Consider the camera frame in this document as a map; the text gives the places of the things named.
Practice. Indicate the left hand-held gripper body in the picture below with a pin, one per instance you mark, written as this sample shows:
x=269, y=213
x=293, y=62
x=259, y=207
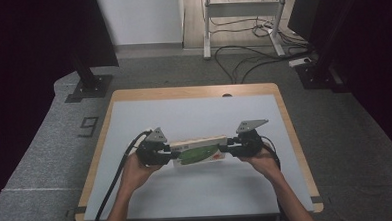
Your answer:
x=150, y=152

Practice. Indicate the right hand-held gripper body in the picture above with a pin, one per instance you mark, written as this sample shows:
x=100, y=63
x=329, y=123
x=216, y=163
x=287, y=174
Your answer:
x=248, y=143

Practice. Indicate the white picture book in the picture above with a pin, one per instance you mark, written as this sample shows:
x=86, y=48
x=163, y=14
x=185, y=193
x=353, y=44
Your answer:
x=199, y=153

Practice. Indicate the person's right hand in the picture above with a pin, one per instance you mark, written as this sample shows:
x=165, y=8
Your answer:
x=264, y=164

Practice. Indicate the person's left hand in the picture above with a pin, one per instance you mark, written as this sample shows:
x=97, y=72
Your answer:
x=133, y=173

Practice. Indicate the white table mat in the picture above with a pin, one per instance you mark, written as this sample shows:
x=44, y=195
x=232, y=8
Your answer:
x=197, y=117

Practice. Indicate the wooden table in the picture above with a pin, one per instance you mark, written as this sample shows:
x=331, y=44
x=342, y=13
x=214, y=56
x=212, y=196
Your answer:
x=189, y=91

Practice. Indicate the black metal stand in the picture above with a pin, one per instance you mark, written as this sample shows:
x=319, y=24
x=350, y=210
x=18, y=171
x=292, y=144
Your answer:
x=89, y=85
x=319, y=73

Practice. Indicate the white power strip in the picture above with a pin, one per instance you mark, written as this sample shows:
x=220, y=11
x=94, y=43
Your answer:
x=299, y=62

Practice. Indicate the white panel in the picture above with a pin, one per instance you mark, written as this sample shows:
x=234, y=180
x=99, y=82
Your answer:
x=140, y=16

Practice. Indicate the dark curtain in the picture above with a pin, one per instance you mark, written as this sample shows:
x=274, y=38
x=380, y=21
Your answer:
x=379, y=65
x=31, y=47

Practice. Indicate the white metal desk frame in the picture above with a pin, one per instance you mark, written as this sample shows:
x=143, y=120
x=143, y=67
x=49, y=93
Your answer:
x=243, y=9

